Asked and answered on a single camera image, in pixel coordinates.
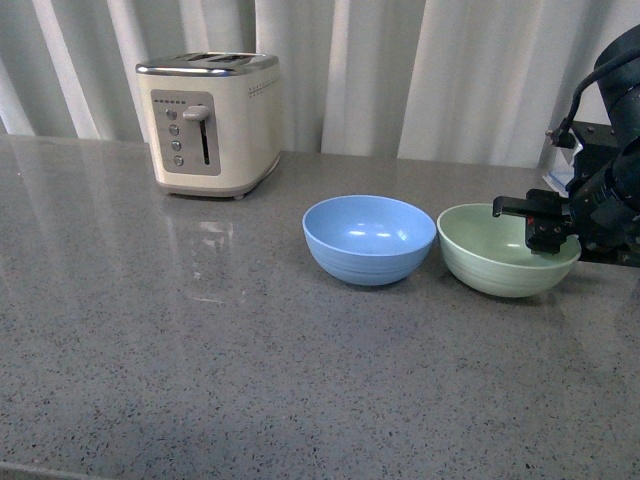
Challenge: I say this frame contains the white curtain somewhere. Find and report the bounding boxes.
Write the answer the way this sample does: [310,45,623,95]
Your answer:
[1,1,639,167]

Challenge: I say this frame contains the cream two-slot toaster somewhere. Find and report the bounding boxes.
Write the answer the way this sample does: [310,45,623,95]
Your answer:
[136,52,284,198]

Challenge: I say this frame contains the clear plastic container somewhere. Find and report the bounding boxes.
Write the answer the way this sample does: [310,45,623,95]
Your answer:
[542,168,574,198]

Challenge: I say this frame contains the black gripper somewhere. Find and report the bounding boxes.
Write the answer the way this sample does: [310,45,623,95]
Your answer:
[492,121,639,263]

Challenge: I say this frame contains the green bowl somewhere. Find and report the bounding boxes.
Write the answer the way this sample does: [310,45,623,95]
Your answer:
[436,203,581,298]

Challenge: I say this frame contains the blue bowl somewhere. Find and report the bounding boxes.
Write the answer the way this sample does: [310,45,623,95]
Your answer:
[302,195,437,286]

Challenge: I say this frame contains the black cable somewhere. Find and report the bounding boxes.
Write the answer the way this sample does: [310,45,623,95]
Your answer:
[545,47,640,149]

